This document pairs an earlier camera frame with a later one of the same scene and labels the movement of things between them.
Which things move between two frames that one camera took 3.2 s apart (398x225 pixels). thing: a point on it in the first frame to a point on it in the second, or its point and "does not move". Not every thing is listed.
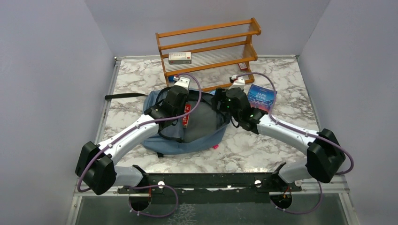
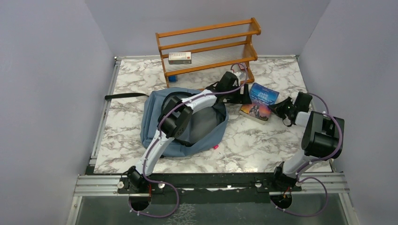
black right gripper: x=220 y=93 to x=278 y=109
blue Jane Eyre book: x=260 y=97 does not move
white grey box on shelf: x=178 y=58 does not move
